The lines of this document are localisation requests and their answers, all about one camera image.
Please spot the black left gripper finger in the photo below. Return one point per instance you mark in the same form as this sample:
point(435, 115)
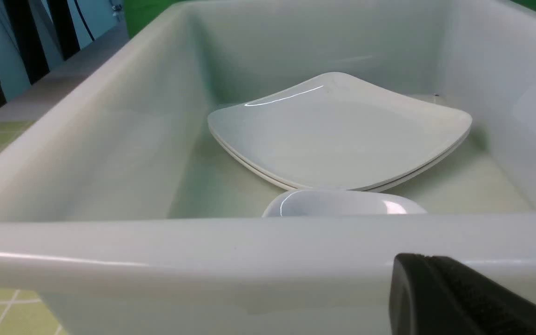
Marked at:
point(437, 295)

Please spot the lower white square plate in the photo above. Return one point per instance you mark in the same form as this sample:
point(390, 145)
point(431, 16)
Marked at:
point(378, 189)

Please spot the white square plate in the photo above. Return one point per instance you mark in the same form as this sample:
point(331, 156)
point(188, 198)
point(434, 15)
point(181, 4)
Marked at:
point(336, 131)
point(378, 189)

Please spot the upper white square plate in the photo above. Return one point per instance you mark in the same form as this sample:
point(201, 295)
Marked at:
point(336, 131)

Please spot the white small square bowl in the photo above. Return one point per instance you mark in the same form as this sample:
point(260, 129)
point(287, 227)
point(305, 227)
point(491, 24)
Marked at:
point(320, 202)

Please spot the large white plastic bin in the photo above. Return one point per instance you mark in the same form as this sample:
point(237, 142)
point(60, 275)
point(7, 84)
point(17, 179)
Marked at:
point(124, 214)

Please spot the green backdrop cloth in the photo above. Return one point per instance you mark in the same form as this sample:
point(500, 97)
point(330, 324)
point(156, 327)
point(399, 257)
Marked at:
point(139, 13)

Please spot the green checkered tablecloth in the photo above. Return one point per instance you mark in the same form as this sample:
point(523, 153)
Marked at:
point(23, 312)

